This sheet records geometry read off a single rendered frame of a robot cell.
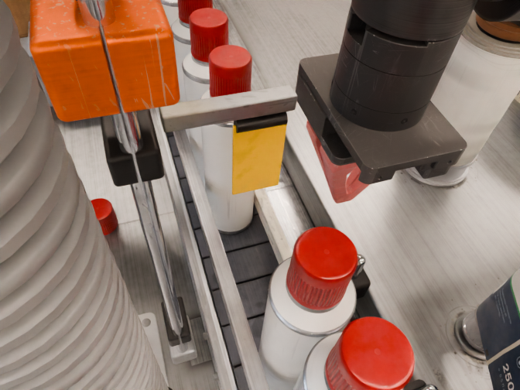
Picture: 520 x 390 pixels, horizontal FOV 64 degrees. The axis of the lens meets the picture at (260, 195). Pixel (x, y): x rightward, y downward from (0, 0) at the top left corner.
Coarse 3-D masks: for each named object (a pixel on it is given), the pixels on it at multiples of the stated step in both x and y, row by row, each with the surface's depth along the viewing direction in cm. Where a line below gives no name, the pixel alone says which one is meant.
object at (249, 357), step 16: (176, 144) 44; (192, 160) 41; (192, 176) 40; (192, 192) 39; (208, 208) 37; (208, 224) 36; (208, 240) 35; (224, 256) 34; (224, 272) 34; (224, 288) 33; (224, 304) 33; (240, 304) 32; (240, 320) 31; (240, 336) 30; (240, 352) 30; (256, 352) 30; (256, 368) 29; (256, 384) 28
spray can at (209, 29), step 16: (192, 16) 35; (208, 16) 35; (224, 16) 35; (192, 32) 35; (208, 32) 34; (224, 32) 35; (192, 48) 36; (208, 48) 35; (192, 64) 37; (208, 64) 37; (192, 80) 37; (208, 80) 37; (192, 96) 39; (192, 128) 42; (192, 144) 44
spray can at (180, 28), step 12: (180, 0) 39; (192, 0) 38; (204, 0) 39; (180, 12) 40; (180, 24) 41; (180, 36) 41; (180, 48) 41; (180, 60) 43; (180, 72) 44; (180, 84) 45; (180, 96) 47
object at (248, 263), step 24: (192, 216) 47; (240, 240) 45; (264, 240) 45; (240, 264) 43; (264, 264) 44; (216, 288) 42; (240, 288) 42; (264, 288) 42; (264, 312) 40; (240, 360) 37; (240, 384) 36
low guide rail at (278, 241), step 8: (256, 192) 45; (264, 192) 45; (256, 200) 45; (264, 200) 44; (256, 208) 46; (264, 208) 44; (272, 208) 44; (264, 216) 43; (272, 216) 43; (264, 224) 44; (272, 224) 42; (272, 232) 42; (280, 232) 42; (272, 240) 42; (280, 240) 41; (272, 248) 43; (280, 248) 41; (288, 248) 41; (280, 256) 41; (288, 256) 40
